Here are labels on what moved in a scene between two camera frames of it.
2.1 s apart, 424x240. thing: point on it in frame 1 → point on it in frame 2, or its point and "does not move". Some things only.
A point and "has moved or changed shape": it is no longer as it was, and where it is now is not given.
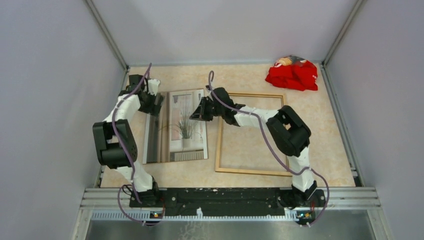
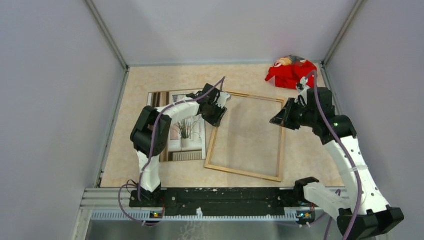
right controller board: [306, 215] does not move
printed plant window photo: [172, 135] does not move
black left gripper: [152, 109] → [215, 120]
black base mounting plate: [228, 199] does not move
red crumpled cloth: [293, 72] does not move
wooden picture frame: [252, 150] has moved or changed shape
